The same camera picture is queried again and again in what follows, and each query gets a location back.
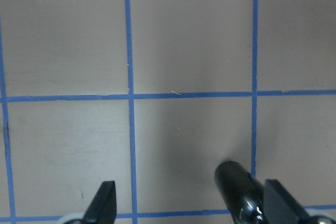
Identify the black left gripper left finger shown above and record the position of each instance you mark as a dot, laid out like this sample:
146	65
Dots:
103	207

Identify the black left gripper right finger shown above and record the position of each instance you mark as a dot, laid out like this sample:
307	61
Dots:
280	207

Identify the dark wine bottle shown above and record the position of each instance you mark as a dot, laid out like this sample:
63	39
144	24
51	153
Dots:
241	192

